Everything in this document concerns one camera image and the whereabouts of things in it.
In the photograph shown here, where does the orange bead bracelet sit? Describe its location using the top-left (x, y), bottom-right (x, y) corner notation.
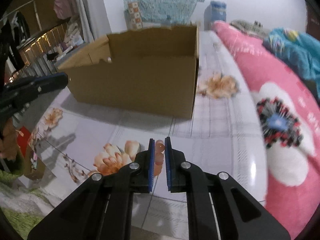
top-left (152, 139), bottom-right (166, 177)

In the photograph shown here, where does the left hand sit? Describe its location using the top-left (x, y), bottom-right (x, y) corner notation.
top-left (0, 118), bottom-right (19, 160)

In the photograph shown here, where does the floral white bed sheet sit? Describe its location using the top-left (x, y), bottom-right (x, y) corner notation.
top-left (0, 29), bottom-right (268, 240)

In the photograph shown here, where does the wooden wardrobe with clothes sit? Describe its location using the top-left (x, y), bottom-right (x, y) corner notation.
top-left (1, 0), bottom-right (82, 83)

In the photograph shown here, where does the brown cardboard box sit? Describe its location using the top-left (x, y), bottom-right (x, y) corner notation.
top-left (59, 25), bottom-right (199, 119)

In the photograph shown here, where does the green fuzzy sleeve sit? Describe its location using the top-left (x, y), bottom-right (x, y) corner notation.
top-left (0, 152), bottom-right (25, 184)

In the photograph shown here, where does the white curtain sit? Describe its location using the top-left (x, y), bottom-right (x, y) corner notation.
top-left (76, 0), bottom-right (110, 43)

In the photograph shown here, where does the pink floral blanket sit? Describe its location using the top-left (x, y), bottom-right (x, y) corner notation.
top-left (213, 21), bottom-right (319, 239)

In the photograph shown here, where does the blue water jug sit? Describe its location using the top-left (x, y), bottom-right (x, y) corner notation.
top-left (204, 1), bottom-right (227, 30)

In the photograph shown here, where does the blue striped blanket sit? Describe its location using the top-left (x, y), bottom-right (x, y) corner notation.
top-left (263, 28), bottom-right (319, 98)

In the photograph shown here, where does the dark wooden door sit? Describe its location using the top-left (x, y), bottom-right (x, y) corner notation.
top-left (306, 2), bottom-right (320, 40)

